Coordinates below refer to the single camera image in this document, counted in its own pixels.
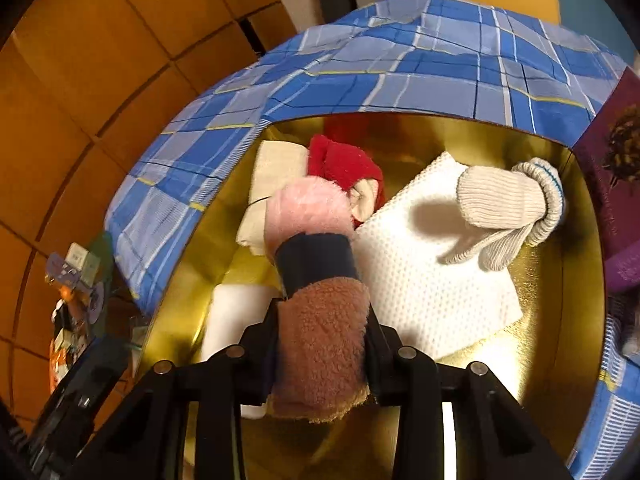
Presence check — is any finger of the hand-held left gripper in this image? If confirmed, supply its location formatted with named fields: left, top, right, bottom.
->
left=65, top=335, right=133, bottom=411

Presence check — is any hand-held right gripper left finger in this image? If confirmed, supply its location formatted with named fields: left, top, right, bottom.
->
left=65, top=296, right=287, bottom=480

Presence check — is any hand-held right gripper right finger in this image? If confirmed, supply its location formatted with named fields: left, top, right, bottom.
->
left=364, top=304, right=576, bottom=480

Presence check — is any pink fuzzy sock navy band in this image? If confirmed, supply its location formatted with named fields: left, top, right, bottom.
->
left=263, top=176, right=373, bottom=423

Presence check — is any white waffle cloth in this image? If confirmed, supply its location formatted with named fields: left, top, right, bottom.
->
left=352, top=151, right=525, bottom=361

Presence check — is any gold box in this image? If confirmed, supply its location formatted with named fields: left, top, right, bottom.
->
left=132, top=112, right=608, bottom=480

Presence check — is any beige towel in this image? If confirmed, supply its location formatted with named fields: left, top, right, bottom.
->
left=235, top=140, right=313, bottom=256

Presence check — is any grey ribbed sock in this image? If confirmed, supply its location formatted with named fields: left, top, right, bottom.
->
left=436, top=156, right=566, bottom=272

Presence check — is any red fuzzy sock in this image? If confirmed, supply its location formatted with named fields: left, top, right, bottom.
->
left=306, top=132, right=386, bottom=231

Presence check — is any cluttered paper pile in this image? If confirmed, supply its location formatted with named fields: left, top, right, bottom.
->
left=45, top=232, right=146, bottom=396

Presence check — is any wooden panel wardrobe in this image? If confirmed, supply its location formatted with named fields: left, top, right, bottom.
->
left=0, top=0, right=301, bottom=461

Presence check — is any purple printed carton box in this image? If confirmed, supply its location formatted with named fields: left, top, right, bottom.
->
left=572, top=67, right=640, bottom=296

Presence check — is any blue plaid bedsheet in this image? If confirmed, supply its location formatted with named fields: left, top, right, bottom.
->
left=102, top=0, right=640, bottom=480

